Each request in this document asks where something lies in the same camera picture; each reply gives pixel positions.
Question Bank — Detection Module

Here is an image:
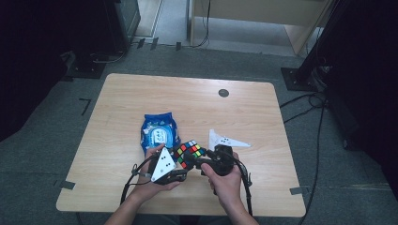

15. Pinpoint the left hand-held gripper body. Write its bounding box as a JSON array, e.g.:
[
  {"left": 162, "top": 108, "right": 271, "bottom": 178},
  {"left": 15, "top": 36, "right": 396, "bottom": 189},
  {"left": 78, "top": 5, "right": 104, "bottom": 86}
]
[{"left": 146, "top": 146, "right": 189, "bottom": 186}]

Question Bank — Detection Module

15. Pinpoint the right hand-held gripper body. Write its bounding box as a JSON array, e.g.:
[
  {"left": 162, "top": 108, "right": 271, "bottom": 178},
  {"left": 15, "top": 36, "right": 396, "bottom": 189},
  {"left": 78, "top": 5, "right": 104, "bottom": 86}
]
[{"left": 202, "top": 135, "right": 253, "bottom": 177}]

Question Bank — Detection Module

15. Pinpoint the multicoloured puzzle cube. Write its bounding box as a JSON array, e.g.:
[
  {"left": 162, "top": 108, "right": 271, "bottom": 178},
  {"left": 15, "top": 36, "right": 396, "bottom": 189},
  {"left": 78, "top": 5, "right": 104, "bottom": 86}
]
[{"left": 173, "top": 139, "right": 207, "bottom": 171}]

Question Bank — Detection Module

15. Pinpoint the white wet wipe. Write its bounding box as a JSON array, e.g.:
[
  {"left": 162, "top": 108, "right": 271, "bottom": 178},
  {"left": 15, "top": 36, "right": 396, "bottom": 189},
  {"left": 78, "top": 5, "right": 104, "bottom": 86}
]
[{"left": 208, "top": 128, "right": 223, "bottom": 152}]

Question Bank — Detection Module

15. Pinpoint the blue wet wipes pack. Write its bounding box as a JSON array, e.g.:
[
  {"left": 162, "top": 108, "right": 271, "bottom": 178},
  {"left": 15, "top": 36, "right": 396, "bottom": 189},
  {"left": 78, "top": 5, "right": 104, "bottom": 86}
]
[{"left": 140, "top": 112, "right": 182, "bottom": 158}]

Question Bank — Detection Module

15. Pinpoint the person's left hand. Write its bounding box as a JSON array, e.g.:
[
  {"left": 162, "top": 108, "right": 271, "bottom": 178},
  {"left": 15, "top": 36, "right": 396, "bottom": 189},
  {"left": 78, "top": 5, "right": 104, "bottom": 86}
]
[{"left": 130, "top": 143, "right": 181, "bottom": 203}]

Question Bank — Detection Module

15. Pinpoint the person's right hand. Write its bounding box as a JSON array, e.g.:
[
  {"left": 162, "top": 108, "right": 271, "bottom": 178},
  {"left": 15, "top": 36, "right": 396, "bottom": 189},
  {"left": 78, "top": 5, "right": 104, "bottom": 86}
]
[{"left": 200, "top": 152, "right": 244, "bottom": 209}]

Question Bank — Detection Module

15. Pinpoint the grey tape strip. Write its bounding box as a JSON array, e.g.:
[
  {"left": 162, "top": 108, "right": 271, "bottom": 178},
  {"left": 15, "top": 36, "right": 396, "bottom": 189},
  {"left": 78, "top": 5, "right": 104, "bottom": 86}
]
[
  {"left": 289, "top": 186, "right": 310, "bottom": 196},
  {"left": 58, "top": 180, "right": 77, "bottom": 191}
]

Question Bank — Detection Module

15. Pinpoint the black metal stand base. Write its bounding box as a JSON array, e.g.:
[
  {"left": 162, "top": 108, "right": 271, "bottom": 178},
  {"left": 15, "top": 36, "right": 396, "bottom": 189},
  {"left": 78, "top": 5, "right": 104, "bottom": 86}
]
[{"left": 62, "top": 51, "right": 107, "bottom": 81}]

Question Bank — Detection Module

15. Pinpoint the black metal stand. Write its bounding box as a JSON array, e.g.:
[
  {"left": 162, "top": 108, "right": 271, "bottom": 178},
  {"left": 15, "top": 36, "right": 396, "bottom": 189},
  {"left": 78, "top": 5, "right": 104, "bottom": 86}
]
[{"left": 280, "top": 0, "right": 345, "bottom": 93}]

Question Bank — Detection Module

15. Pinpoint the black equipment cabinet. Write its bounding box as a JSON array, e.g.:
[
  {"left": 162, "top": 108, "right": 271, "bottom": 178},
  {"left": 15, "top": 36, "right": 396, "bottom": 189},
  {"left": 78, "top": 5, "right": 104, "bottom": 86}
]
[{"left": 74, "top": 0, "right": 142, "bottom": 64}]

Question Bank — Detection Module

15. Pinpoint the light wooden furniture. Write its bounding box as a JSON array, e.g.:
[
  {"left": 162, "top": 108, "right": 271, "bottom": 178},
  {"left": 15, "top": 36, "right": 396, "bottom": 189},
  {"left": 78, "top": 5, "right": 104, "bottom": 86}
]
[{"left": 189, "top": 0, "right": 333, "bottom": 57}]

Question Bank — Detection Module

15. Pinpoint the dark curtain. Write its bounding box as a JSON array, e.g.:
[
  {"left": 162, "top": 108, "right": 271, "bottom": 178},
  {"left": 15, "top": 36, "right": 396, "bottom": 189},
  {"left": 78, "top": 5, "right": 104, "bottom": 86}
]
[
  {"left": 325, "top": 0, "right": 398, "bottom": 202},
  {"left": 0, "top": 0, "right": 83, "bottom": 143}
]

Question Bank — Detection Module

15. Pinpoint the right hand-held gripper cable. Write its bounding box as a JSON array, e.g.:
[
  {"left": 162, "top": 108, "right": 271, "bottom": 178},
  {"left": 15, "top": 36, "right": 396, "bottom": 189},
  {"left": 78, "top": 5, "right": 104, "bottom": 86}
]
[{"left": 224, "top": 153, "right": 253, "bottom": 217}]

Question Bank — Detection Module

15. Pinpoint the hand-held gripper cable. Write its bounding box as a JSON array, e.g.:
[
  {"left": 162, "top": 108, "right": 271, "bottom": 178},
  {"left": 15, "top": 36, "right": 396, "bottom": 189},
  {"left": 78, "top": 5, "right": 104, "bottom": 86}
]
[
  {"left": 120, "top": 154, "right": 158, "bottom": 205},
  {"left": 224, "top": 153, "right": 253, "bottom": 217}
]

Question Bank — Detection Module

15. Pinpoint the left hand-held gripper cable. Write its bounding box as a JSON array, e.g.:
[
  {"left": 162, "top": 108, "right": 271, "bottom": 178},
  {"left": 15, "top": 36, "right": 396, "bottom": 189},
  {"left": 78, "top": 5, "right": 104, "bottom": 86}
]
[{"left": 120, "top": 154, "right": 158, "bottom": 205}]

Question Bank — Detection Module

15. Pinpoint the black floor cable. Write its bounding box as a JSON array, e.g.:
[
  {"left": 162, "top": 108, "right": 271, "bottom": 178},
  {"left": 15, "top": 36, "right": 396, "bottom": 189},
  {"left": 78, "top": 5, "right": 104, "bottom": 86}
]
[
  {"left": 279, "top": 91, "right": 329, "bottom": 125},
  {"left": 298, "top": 104, "right": 327, "bottom": 225},
  {"left": 90, "top": 50, "right": 127, "bottom": 66}
]

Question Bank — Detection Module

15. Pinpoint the black hanging cable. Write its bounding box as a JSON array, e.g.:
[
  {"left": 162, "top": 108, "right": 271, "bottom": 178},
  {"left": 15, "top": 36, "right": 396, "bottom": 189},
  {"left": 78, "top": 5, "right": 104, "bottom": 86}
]
[{"left": 190, "top": 0, "right": 212, "bottom": 49}]

